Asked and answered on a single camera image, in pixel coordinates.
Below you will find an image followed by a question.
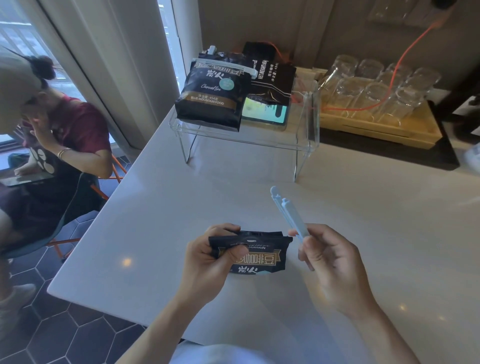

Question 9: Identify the person's left hand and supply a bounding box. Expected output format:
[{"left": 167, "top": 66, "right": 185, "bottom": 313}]
[{"left": 176, "top": 223, "right": 243, "bottom": 301}]

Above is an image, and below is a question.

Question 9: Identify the person's right hand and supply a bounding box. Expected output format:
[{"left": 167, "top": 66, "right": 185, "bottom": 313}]
[{"left": 287, "top": 223, "right": 370, "bottom": 323}]

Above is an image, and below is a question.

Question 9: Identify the clear acrylic stand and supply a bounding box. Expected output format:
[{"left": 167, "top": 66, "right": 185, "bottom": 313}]
[{"left": 168, "top": 48, "right": 322, "bottom": 184}]

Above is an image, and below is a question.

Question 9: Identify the person's right forearm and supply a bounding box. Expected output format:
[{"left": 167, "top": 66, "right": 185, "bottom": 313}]
[{"left": 344, "top": 303, "right": 423, "bottom": 364}]

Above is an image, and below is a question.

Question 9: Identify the person's left forearm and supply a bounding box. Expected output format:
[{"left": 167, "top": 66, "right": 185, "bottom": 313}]
[{"left": 116, "top": 292, "right": 211, "bottom": 364}]

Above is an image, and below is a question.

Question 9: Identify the person's white shirt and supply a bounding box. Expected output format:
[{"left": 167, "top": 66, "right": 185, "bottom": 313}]
[{"left": 168, "top": 343, "right": 278, "bottom": 364}]

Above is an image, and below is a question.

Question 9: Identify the folding chair with orange legs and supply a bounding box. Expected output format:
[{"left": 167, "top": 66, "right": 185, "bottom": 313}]
[{"left": 0, "top": 153, "right": 128, "bottom": 262}]

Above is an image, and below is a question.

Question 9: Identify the wooden tray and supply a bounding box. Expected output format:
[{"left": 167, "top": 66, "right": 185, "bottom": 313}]
[{"left": 319, "top": 101, "right": 443, "bottom": 150}]

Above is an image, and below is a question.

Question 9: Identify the dark tablet with lit screen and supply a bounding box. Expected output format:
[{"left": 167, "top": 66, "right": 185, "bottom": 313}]
[{"left": 241, "top": 95, "right": 290, "bottom": 125}]

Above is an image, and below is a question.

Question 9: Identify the white paper item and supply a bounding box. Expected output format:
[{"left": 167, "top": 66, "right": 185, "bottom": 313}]
[{"left": 463, "top": 141, "right": 480, "bottom": 174}]

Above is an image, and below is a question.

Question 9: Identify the group of clear drinking glasses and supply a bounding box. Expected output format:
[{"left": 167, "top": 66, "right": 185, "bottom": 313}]
[{"left": 320, "top": 54, "right": 443, "bottom": 127}]

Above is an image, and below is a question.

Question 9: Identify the black appliance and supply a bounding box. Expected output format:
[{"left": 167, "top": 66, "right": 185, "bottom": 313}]
[{"left": 436, "top": 71, "right": 480, "bottom": 147}]

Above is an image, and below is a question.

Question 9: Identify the metal balcony railing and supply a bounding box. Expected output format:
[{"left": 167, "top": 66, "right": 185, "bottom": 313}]
[{"left": 0, "top": 20, "right": 78, "bottom": 82}]

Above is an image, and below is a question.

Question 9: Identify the orange cable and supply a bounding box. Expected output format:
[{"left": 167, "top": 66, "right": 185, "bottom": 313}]
[{"left": 268, "top": 18, "right": 440, "bottom": 113}]

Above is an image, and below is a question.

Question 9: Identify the wall socket with clear cover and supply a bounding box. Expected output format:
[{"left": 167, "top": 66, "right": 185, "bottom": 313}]
[{"left": 367, "top": 0, "right": 410, "bottom": 24}]

